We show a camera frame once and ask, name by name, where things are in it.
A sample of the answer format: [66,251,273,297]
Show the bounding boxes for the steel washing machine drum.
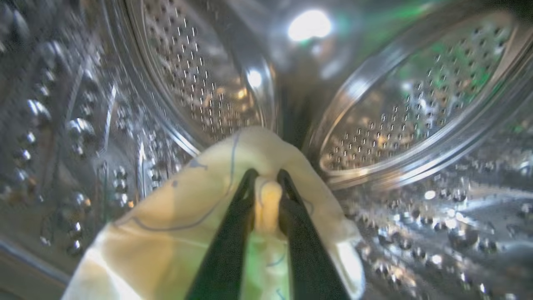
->
[0,0,533,300]

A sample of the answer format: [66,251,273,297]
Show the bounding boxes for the pale yellow garment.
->
[62,126,366,300]

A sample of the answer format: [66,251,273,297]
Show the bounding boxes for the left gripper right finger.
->
[277,169,350,300]

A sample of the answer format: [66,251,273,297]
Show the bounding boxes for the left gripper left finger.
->
[185,169,259,300]

